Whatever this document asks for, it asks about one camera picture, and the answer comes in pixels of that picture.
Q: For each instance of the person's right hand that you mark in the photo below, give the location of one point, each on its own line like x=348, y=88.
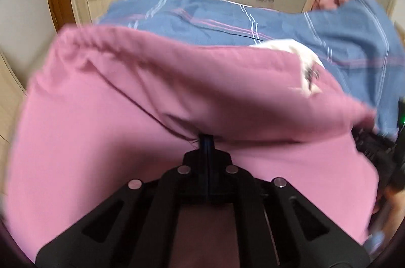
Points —
x=390, y=203

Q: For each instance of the blue plaid duvet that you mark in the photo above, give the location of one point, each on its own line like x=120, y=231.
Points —
x=221, y=15

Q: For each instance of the beige side cabinet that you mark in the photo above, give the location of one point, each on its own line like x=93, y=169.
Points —
x=9, y=103

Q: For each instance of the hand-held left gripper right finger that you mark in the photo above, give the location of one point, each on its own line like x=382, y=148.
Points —
x=227, y=179

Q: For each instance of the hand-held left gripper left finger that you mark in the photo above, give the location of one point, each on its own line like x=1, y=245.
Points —
x=189, y=179

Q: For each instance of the white and pink hooded jacket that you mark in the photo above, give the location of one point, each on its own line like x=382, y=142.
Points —
x=126, y=113

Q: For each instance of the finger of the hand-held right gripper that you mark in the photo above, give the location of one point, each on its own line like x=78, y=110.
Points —
x=370, y=143

